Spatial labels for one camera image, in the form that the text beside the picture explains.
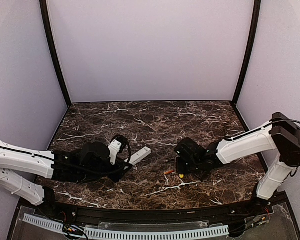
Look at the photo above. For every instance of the white slotted cable duct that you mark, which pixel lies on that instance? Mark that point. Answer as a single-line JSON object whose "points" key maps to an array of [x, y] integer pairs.
{"points": [[124, 231]]}

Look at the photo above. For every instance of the black left frame post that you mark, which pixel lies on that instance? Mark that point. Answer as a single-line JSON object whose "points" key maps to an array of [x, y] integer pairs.
{"points": [[53, 51]]}

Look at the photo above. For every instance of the white remote control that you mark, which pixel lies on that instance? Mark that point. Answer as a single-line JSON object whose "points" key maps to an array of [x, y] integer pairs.
{"points": [[140, 155]]}

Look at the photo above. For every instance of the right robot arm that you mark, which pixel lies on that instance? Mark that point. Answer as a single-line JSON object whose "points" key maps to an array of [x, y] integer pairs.
{"points": [[279, 133]]}

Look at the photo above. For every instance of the orange battery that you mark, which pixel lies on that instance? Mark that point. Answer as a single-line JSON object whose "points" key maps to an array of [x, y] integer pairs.
{"points": [[168, 172]]}

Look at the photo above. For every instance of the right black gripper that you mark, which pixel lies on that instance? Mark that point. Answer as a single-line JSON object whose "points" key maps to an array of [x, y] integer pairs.
{"points": [[181, 160]]}

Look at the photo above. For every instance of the black right frame post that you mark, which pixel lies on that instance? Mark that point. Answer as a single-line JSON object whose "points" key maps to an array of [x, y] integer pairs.
{"points": [[248, 51]]}

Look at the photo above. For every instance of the black frame post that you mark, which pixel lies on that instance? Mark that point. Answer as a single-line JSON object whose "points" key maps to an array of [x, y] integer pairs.
{"points": [[53, 51], [248, 51]]}

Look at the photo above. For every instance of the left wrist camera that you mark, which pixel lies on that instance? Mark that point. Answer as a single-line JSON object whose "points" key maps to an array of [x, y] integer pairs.
{"points": [[117, 146]]}

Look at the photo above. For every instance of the black front table rail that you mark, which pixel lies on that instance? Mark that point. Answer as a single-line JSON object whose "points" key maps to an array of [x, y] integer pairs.
{"points": [[228, 214]]}

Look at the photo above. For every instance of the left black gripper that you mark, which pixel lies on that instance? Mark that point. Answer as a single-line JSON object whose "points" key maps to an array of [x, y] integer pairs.
{"points": [[120, 168]]}

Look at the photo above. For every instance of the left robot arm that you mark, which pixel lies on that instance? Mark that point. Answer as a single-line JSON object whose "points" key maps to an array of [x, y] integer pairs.
{"points": [[92, 162]]}

